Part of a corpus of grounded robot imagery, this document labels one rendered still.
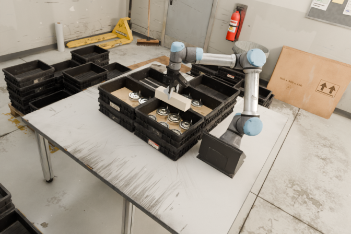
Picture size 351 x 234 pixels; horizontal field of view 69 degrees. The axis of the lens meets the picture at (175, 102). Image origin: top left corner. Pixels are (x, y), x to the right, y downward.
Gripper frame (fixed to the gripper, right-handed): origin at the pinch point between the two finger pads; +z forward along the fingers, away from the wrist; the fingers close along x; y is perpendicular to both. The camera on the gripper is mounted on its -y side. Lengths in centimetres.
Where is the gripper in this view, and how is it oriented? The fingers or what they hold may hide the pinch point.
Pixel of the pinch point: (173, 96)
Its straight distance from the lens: 164.7
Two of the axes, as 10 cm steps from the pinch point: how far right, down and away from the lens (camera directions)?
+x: -5.6, 3.8, -7.4
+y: -8.2, -4.0, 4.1
